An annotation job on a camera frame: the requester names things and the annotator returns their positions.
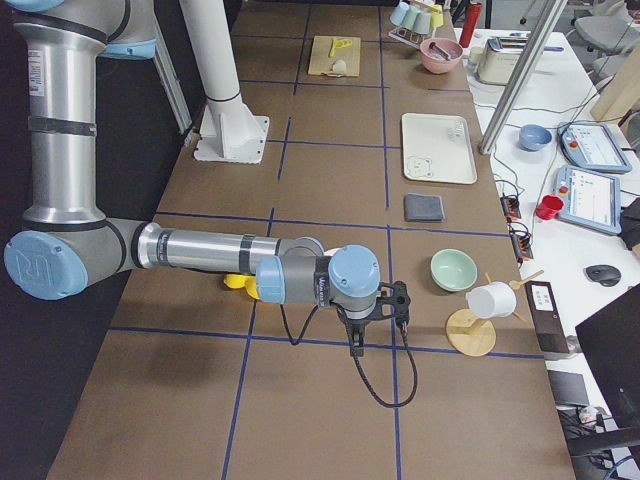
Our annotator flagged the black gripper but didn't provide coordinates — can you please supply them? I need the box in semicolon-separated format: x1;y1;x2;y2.
337;281;411;356

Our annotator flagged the white steamed bun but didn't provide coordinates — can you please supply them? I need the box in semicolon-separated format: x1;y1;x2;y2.
331;60;347;75

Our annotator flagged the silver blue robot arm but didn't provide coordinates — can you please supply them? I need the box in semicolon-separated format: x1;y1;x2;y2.
4;1;410;358

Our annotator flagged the white bear tray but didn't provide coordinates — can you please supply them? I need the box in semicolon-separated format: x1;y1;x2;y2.
401;113;477;185

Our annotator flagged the wooden mug stand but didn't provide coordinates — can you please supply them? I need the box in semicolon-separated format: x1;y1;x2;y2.
446;270;544;357

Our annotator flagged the mint green bowl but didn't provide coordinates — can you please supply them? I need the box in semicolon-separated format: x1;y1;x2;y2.
430;249;478;292

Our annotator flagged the yellow lemon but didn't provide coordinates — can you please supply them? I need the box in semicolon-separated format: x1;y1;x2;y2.
244;277;260;300
223;273;247;290

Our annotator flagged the white mug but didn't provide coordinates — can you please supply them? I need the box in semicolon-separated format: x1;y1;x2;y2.
465;282;517;319

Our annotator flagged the grey folded cloth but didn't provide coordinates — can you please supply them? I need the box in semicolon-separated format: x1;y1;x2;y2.
403;193;445;223

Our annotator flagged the orange black power strip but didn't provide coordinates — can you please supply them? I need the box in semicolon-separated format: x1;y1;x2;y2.
500;195;534;265

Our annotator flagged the black box with label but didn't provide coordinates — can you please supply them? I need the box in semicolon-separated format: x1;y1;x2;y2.
525;281;571;360

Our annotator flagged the red cup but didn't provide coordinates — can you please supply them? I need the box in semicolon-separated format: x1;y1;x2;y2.
535;195;564;220

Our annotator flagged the black monitor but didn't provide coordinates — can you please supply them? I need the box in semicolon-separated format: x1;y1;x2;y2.
567;286;639;456

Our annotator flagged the black computer mouse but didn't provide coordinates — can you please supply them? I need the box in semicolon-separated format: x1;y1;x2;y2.
584;264;621;287

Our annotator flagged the blue bowl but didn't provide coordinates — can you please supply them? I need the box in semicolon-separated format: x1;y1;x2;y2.
518;124;553;152

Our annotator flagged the lower teach pendant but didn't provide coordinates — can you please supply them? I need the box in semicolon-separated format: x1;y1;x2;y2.
553;165;622;235

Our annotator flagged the teach pendant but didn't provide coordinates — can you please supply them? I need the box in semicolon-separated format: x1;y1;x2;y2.
553;165;622;235
557;121;632;174

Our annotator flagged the bamboo cutting board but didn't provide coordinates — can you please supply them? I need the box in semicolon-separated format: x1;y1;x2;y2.
307;35;361;78

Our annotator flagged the pink bowl with ice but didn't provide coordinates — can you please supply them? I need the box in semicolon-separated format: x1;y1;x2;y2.
420;37;463;74

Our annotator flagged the yellow plastic knife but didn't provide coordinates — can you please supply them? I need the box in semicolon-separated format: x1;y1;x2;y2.
328;38;353;58

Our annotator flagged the upper teach pendant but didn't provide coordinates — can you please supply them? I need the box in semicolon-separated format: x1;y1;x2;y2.
557;121;632;174

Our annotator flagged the metal scoop in bowl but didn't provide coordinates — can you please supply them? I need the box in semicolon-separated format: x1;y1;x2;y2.
429;42;450;60

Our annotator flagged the white toaster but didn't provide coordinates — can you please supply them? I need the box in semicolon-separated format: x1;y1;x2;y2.
476;36;527;86

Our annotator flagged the pastel cups rack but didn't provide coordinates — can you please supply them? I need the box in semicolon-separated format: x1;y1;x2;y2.
388;0;444;49

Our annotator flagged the red bottle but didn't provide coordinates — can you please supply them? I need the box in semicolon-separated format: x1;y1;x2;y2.
459;1;482;48

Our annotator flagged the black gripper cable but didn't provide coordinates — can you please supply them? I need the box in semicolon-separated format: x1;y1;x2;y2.
278;302;418;408

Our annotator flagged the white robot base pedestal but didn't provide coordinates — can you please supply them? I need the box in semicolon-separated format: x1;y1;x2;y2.
180;0;270;164

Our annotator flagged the aluminium frame post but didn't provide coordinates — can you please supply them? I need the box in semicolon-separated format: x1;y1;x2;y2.
479;0;567;155

